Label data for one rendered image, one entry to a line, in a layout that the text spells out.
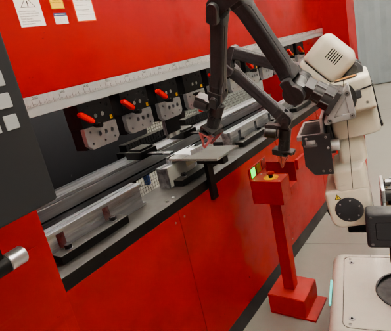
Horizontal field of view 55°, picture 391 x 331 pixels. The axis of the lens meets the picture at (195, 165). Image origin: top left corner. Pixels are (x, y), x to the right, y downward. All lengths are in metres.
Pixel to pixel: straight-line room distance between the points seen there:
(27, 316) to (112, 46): 0.95
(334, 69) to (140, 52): 0.75
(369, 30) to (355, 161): 7.45
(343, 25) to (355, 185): 2.20
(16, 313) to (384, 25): 8.51
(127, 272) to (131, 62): 0.80
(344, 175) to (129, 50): 0.96
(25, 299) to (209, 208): 0.93
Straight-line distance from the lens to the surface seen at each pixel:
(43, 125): 1.90
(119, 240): 1.33
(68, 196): 1.65
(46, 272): 1.07
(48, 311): 1.10
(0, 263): 0.65
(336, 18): 3.56
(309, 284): 2.21
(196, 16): 1.94
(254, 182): 1.83
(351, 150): 1.53
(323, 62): 1.43
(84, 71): 1.39
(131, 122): 1.49
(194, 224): 1.63
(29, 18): 1.32
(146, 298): 1.48
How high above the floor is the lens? 1.42
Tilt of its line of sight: 16 degrees down
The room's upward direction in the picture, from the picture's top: 13 degrees counter-clockwise
